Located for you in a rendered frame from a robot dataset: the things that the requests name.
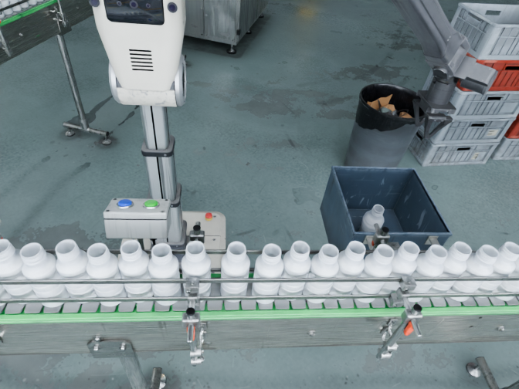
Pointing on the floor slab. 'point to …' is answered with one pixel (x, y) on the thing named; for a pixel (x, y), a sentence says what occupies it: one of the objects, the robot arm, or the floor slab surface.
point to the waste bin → (381, 128)
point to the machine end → (222, 19)
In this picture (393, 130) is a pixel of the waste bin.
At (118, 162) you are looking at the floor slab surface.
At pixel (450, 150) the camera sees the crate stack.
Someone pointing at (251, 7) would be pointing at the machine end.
